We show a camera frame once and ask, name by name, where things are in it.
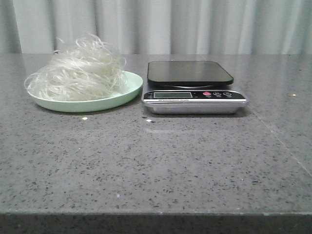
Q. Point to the white vermicelli noodle bundle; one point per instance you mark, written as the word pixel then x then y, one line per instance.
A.
pixel 89 70

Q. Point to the light green round plate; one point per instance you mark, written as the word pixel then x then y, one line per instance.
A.
pixel 132 89

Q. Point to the silver black kitchen scale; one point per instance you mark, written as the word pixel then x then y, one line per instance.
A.
pixel 190 87

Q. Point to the white pleated curtain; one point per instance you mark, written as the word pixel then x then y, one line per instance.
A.
pixel 159 26

